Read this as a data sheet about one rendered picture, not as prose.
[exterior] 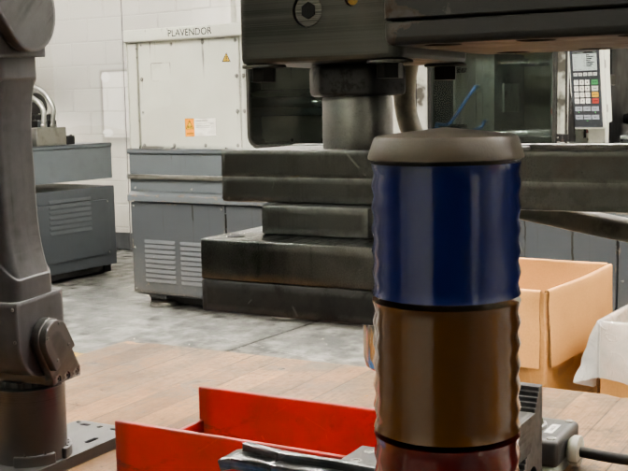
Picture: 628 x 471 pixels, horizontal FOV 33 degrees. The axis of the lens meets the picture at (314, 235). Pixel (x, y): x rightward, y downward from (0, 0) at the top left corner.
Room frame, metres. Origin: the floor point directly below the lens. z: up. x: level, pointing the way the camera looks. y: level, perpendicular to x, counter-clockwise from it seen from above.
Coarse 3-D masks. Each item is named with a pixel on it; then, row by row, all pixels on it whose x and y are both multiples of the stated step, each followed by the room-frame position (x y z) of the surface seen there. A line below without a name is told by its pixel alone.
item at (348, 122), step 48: (336, 96) 0.55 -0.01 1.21; (384, 96) 0.55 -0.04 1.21; (336, 144) 0.55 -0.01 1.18; (528, 144) 0.55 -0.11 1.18; (576, 144) 0.54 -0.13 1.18; (624, 144) 0.53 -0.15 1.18; (240, 192) 0.55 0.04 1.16; (288, 192) 0.54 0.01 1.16; (336, 192) 0.52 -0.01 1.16; (528, 192) 0.48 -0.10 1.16; (576, 192) 0.47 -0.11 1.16; (624, 192) 0.46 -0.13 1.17; (240, 240) 0.51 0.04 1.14; (288, 240) 0.51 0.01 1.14; (336, 240) 0.50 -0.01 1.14; (240, 288) 0.51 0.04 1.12; (288, 288) 0.50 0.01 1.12; (336, 288) 0.49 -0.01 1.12
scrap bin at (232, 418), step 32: (224, 416) 0.91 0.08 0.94; (256, 416) 0.90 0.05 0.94; (288, 416) 0.88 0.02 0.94; (320, 416) 0.87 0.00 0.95; (352, 416) 0.85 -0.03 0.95; (128, 448) 0.82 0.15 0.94; (160, 448) 0.80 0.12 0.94; (192, 448) 0.79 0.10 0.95; (224, 448) 0.78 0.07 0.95; (288, 448) 0.75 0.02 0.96; (320, 448) 0.87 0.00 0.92; (352, 448) 0.85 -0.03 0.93
